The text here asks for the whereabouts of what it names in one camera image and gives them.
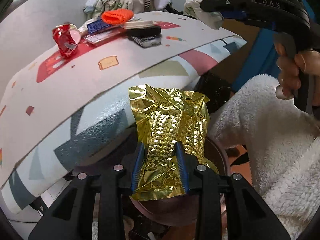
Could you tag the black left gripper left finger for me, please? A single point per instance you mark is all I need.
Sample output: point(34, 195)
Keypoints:
point(71, 215)

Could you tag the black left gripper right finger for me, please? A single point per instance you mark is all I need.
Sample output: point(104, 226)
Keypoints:
point(248, 216)

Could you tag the gold foil wrapper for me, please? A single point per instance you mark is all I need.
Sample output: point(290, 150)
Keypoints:
point(164, 117)

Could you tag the brown round trash bin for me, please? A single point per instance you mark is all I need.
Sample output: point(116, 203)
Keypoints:
point(182, 210)

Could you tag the right hand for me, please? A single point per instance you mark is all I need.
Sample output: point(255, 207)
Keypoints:
point(307, 61)

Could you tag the white fleece robe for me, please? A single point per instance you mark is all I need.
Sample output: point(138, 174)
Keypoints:
point(283, 148)

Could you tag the patterned table mat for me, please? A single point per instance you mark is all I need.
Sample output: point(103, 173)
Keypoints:
point(56, 112)

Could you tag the black snack packet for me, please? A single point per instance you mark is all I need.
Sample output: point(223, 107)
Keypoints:
point(147, 42)

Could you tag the black round lid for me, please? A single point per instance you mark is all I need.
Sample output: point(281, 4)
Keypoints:
point(144, 32)

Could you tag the beige round lid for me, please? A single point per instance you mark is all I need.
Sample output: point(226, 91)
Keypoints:
point(138, 24)

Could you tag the orange foam fruit net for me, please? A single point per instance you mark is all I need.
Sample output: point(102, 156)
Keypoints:
point(116, 17)

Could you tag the clear plastic package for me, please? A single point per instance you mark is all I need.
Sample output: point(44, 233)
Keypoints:
point(102, 37)

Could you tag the crushed red can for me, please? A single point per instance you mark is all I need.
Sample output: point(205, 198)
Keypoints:
point(67, 37)

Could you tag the blue tissue pack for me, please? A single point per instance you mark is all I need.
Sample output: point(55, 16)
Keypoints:
point(97, 26)

